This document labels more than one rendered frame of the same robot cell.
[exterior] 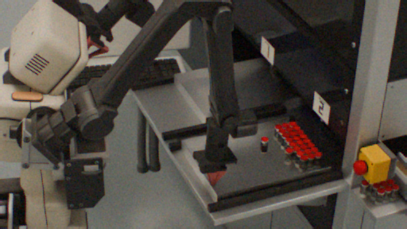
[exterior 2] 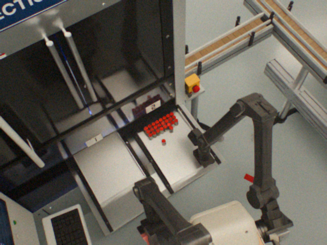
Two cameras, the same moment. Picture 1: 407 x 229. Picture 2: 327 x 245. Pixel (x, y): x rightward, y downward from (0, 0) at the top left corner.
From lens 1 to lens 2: 2.06 m
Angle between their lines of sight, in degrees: 60
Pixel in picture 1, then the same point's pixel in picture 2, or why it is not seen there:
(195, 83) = (99, 192)
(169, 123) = not seen: hidden behind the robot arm
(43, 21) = (236, 225)
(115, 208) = not seen: outside the picture
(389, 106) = not seen: hidden behind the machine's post
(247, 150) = (164, 152)
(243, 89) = (102, 162)
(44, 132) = (283, 219)
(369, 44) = (182, 55)
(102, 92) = (271, 180)
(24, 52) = (255, 237)
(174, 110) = (131, 199)
